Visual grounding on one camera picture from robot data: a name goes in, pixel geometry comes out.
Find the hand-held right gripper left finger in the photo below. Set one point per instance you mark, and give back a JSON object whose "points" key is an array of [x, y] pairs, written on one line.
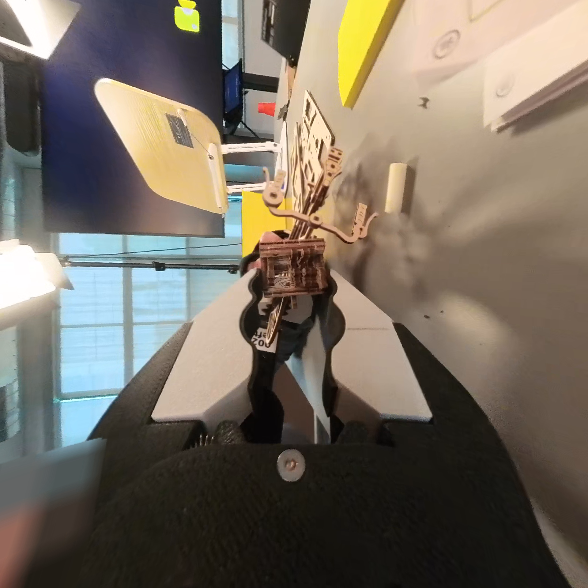
{"points": [[202, 367]]}

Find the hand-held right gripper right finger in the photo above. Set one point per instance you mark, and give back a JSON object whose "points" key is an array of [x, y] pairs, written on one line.
{"points": [[376, 367]]}

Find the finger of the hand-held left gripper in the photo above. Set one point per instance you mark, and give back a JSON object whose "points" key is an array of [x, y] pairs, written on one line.
{"points": [[310, 381]]}

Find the wooden gear part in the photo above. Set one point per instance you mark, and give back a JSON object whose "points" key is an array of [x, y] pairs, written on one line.
{"points": [[275, 321]]}

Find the wooden model assembly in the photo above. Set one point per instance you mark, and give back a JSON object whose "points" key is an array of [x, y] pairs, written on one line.
{"points": [[294, 268]]}

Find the wooden cut-out parts sheet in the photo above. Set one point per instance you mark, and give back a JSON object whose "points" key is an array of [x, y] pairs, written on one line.
{"points": [[314, 124]]}

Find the black tripod pole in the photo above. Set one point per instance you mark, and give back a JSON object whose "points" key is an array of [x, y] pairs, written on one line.
{"points": [[138, 263]]}

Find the yellow divider panel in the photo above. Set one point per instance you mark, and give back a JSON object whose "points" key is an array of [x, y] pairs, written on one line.
{"points": [[257, 220]]}

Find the white cylinder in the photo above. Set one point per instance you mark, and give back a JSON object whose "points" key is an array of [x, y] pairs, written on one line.
{"points": [[396, 188]]}

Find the white softbox light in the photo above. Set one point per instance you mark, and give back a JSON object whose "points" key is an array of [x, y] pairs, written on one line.
{"points": [[27, 280]]}

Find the pale rounded board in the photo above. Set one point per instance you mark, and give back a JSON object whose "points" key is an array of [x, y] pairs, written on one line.
{"points": [[160, 147]]}

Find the orange cone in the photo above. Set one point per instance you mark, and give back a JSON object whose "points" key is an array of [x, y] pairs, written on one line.
{"points": [[266, 109]]}

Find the blue-lit monitor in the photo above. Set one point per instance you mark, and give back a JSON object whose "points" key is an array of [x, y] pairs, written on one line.
{"points": [[233, 87]]}

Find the yellow foam board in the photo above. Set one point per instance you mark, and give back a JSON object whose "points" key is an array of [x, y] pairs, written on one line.
{"points": [[367, 50]]}

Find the black printed box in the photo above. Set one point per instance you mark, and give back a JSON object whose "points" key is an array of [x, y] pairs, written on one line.
{"points": [[285, 27]]}

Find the stack of white papers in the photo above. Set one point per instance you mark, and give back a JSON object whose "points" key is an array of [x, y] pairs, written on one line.
{"points": [[537, 96]]}

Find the large dark display screen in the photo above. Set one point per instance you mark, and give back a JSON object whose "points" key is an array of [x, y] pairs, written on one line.
{"points": [[115, 46]]}

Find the white paper sheet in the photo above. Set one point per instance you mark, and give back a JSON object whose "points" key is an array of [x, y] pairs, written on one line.
{"points": [[505, 27]]}

